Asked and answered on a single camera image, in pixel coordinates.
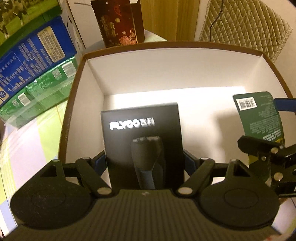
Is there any wooden door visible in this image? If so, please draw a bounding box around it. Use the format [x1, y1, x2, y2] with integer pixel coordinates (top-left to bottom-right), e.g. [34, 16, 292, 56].
[140, 0, 200, 41]

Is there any black FLYCO shaver box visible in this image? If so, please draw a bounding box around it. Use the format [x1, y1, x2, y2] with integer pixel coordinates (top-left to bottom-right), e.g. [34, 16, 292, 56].
[101, 103, 185, 190]

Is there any checked tablecloth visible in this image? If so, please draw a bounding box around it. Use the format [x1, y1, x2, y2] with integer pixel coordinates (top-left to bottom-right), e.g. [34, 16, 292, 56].
[1, 102, 67, 235]

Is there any dark green product card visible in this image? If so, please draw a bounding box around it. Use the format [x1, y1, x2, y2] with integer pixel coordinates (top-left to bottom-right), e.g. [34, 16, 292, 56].
[233, 91, 285, 145]

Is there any quilted tan chair cover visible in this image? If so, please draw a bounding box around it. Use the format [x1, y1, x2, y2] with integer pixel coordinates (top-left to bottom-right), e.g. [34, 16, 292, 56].
[199, 1, 293, 62]

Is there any green shrink-wrapped carton pack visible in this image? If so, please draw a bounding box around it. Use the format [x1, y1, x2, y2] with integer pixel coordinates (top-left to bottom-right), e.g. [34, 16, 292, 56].
[1, 56, 78, 128]

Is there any blue milk carton box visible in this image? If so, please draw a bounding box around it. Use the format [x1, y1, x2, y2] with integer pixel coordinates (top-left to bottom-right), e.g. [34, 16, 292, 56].
[1, 16, 76, 105]

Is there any brown cardboard storage box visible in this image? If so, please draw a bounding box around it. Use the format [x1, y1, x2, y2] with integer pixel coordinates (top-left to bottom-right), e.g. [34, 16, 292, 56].
[59, 42, 292, 163]

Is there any black power cable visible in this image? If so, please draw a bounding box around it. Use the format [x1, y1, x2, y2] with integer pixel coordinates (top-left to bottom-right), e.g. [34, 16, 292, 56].
[209, 0, 224, 42]

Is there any pure milk carton box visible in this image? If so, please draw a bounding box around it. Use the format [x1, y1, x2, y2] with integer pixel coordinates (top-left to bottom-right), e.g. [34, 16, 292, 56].
[1, 1, 62, 45]

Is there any dark red gift bag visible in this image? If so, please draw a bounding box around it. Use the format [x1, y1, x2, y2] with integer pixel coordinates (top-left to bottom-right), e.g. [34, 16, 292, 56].
[91, 0, 145, 48]

